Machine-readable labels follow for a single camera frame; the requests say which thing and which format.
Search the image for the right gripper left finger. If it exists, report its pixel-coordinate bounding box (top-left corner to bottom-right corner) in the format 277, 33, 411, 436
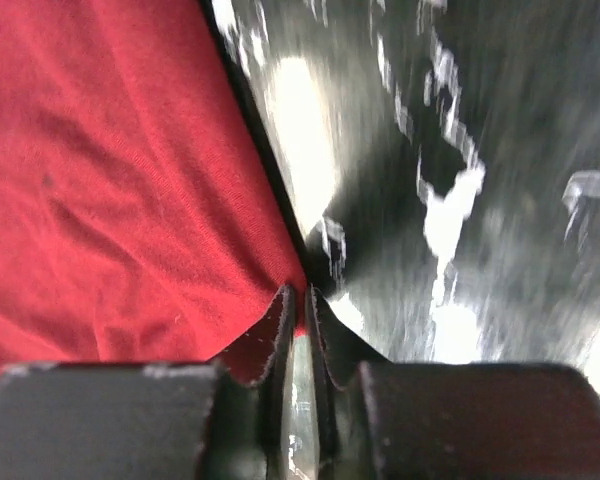
0, 285, 296, 479

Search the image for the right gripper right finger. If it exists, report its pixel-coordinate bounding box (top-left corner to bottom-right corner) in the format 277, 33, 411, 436
305, 289, 600, 479

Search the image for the dark red t-shirt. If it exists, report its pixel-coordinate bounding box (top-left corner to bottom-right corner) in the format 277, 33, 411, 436
0, 1, 306, 382

